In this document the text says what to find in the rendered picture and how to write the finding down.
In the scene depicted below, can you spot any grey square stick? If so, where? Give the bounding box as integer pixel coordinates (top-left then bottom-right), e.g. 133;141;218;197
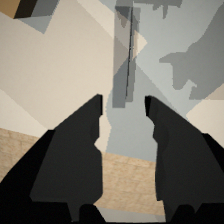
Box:
112;6;132;108

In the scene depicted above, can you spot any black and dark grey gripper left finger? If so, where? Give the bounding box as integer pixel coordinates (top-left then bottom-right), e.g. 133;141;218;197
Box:
0;94;103;224

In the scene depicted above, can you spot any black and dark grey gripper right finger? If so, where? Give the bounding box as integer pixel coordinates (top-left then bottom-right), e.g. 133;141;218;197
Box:
144;95;224;224

